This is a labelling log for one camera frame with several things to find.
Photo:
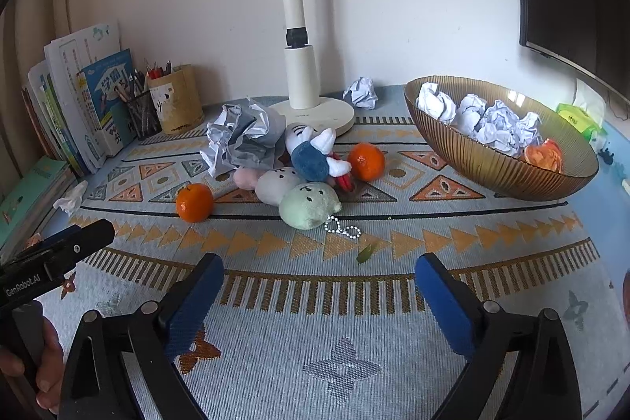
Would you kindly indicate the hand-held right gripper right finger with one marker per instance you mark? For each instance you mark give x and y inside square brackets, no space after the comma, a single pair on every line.
[443,302]

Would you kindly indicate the tan cardboard pen holder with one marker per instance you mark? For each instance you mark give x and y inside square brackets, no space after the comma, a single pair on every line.
[179,102]

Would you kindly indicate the row of upright books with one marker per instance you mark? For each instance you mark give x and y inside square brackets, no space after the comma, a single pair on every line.
[64,105]

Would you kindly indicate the blue white bunny plush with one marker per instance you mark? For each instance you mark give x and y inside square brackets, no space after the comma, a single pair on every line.
[310,159]

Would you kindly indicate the person's left hand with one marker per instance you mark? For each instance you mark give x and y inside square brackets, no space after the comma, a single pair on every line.
[49,361]

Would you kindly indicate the white plush toy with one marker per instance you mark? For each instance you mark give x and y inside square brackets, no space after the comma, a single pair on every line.
[275,186]

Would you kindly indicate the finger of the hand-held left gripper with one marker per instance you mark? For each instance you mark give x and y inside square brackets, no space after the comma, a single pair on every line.
[51,240]
[83,240]

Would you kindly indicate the amber ribbed glass bowl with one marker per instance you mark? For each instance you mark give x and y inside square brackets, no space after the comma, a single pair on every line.
[492,176]

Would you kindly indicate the bunch of pencils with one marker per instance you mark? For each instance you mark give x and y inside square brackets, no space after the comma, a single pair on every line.
[140,80]

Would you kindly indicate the pale green plush toy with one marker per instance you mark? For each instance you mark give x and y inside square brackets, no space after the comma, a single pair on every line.
[307,206]

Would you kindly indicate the blue desk pad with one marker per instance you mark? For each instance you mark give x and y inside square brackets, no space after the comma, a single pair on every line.
[610,213]

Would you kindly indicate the pink plush toy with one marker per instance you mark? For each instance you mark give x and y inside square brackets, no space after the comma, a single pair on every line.
[246,178]

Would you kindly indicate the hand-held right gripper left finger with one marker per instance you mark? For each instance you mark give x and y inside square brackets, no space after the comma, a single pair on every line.
[197,302]

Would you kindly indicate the small white paper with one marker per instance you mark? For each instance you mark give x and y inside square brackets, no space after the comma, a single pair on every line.
[529,126]
[361,93]

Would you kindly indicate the green tissue pack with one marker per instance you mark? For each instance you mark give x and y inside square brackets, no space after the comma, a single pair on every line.
[581,117]

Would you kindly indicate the grey crumpled paper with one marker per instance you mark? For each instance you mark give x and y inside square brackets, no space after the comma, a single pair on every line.
[253,125]

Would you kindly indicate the mandarin orange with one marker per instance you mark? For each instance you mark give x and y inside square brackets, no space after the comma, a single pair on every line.
[195,203]
[366,161]
[544,154]

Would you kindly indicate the white tissue scrap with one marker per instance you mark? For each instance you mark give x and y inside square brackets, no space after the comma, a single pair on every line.
[71,199]

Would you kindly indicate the teal book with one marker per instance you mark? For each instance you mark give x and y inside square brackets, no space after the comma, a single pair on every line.
[29,198]

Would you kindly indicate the patterned woven table mat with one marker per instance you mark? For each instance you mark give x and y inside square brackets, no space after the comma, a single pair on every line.
[344,302]

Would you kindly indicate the white desk lamp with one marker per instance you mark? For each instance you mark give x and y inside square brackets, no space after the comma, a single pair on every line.
[300,75]

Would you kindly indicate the large white paper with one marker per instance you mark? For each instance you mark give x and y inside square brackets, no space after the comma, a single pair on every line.
[497,127]

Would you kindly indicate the reddish brown object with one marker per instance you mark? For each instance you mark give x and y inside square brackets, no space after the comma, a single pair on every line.
[626,287]

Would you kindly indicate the black mesh pen holder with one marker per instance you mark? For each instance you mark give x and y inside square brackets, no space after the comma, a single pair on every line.
[143,117]

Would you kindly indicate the green leaf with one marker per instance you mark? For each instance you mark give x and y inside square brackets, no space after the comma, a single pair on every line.
[366,254]

